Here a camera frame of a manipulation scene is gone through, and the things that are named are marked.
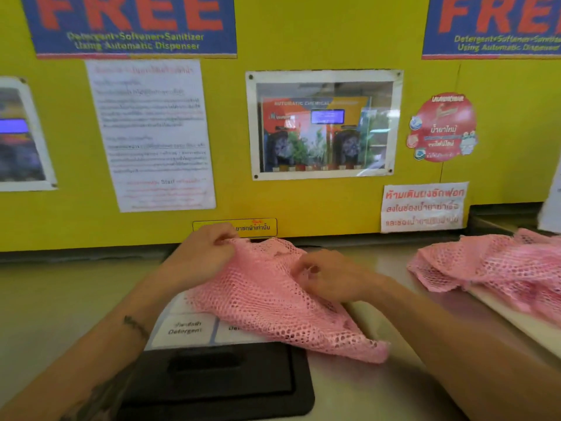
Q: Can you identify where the person's left hand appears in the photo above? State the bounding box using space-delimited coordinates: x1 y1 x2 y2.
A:
160 222 240 294

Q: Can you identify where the person's right hand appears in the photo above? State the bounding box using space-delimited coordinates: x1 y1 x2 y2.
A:
290 249 386 305

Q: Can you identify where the pink mesh laundry bag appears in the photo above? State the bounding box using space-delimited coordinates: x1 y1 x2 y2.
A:
407 228 561 326
186 237 391 364

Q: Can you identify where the person's left forearm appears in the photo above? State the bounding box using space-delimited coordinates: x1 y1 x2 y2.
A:
0 269 185 421

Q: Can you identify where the person's right forearm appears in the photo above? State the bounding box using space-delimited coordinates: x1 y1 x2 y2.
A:
364 276 561 421

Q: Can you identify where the small yellow label sticker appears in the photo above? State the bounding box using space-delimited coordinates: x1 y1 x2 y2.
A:
192 218 278 238

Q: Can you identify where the white detergent label sheet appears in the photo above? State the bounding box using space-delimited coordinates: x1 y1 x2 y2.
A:
145 291 272 351

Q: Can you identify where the white printed instruction sheet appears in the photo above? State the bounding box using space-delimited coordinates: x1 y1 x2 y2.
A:
85 59 217 213

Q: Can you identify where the white sign with red lettering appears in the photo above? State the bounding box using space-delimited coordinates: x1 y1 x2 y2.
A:
380 182 470 234

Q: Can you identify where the black detergent drawer lid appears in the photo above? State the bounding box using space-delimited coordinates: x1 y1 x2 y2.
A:
115 342 315 421

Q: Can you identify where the framed dispenser window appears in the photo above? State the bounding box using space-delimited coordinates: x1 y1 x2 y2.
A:
0 76 58 192
245 69 404 181

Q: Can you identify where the round red sticker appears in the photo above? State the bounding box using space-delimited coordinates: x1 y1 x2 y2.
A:
406 92 479 163

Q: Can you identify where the white board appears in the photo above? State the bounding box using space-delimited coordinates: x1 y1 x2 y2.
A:
467 285 561 360

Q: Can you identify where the blue and red banner sign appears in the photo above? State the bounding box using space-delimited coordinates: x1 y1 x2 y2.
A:
422 0 561 60
20 0 238 59

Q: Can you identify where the white paper sheet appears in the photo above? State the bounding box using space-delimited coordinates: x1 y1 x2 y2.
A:
537 164 561 234

